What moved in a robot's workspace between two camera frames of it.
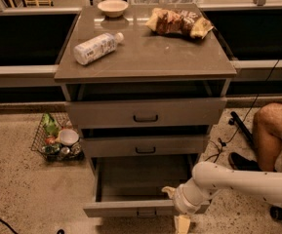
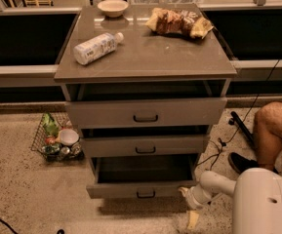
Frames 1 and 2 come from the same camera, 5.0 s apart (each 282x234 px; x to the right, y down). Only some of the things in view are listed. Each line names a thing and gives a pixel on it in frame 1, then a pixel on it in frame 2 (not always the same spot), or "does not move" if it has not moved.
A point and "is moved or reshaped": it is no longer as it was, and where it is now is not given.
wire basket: [57, 138] does not move
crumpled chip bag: [179, 21] does not move
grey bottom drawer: [131, 185] is moved or reshaped
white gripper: [181, 200] -> [192, 198]
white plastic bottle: [97, 48] does not move
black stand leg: [242, 128] does not move
